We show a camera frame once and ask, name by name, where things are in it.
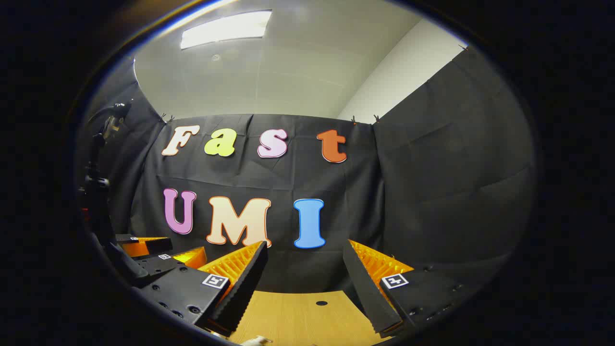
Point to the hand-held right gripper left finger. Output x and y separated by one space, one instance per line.
242 293

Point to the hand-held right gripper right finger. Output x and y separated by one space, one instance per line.
367 293

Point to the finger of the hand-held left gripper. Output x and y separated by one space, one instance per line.
153 245
158 266

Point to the white pump bottle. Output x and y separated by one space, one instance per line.
255 340

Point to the black backdrop cloth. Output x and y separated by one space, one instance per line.
432 192

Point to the ceiling light panel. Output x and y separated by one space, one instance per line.
226 29

